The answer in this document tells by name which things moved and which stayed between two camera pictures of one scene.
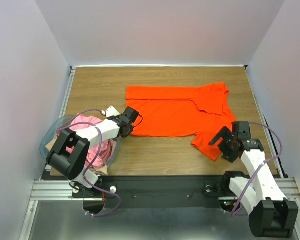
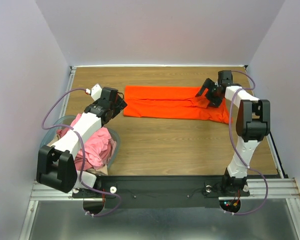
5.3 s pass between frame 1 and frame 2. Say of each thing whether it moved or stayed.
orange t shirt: moved
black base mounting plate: stayed
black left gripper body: moved
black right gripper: moved
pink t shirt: stayed
